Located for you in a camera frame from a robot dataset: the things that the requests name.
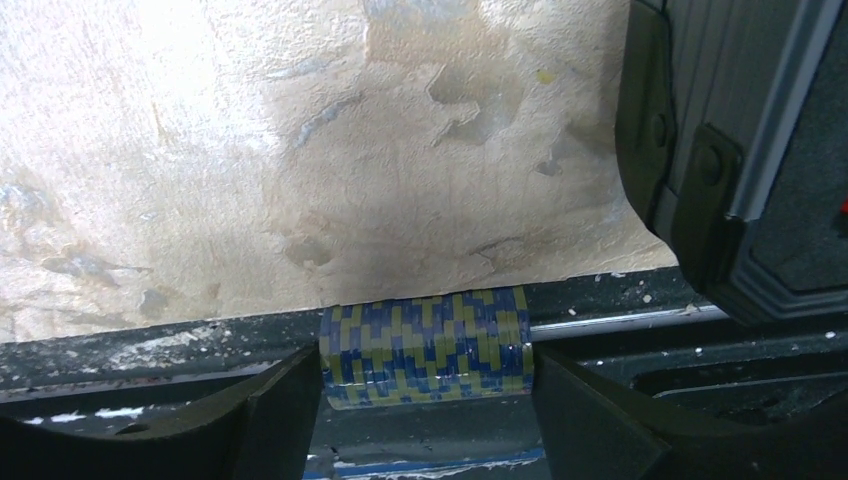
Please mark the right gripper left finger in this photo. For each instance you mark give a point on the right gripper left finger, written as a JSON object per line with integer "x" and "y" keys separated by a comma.
{"x": 260, "y": 428}

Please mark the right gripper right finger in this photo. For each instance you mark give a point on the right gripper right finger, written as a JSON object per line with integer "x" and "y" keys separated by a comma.
{"x": 594, "y": 428}

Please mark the blue yellow chip stack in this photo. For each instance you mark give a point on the blue yellow chip stack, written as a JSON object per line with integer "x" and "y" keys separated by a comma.
{"x": 460, "y": 346}

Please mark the black table front rail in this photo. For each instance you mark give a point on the black table front rail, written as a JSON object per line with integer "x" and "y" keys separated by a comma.
{"x": 614, "y": 376}

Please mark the black poker set case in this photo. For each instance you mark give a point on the black poker set case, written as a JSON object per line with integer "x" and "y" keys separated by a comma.
{"x": 731, "y": 144}

